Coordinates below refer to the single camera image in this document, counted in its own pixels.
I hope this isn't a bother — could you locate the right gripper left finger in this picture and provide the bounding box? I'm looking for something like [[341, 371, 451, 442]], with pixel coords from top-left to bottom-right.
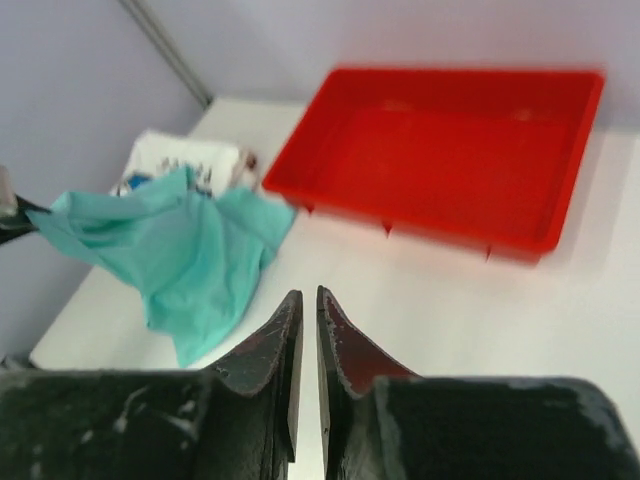
[[1, 290, 303, 479]]

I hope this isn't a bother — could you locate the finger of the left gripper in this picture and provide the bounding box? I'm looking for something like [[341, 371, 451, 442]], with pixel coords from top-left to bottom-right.
[[1, 192, 50, 218], [0, 224, 38, 246]]

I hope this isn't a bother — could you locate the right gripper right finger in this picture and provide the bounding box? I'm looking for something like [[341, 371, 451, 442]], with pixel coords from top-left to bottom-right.
[[316, 287, 635, 479]]

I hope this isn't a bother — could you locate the teal t-shirt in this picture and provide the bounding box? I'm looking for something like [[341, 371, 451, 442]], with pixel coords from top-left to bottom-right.
[[26, 166, 296, 367]]

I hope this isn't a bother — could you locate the folded white daisy t-shirt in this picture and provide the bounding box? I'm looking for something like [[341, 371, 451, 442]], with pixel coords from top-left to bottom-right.
[[111, 130, 258, 196]]

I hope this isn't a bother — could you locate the red plastic bin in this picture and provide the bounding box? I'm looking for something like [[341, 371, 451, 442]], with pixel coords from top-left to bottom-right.
[[262, 66, 606, 262]]

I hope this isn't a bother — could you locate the left aluminium corner post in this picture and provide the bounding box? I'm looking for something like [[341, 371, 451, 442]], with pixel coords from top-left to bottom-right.
[[118, 0, 214, 109]]

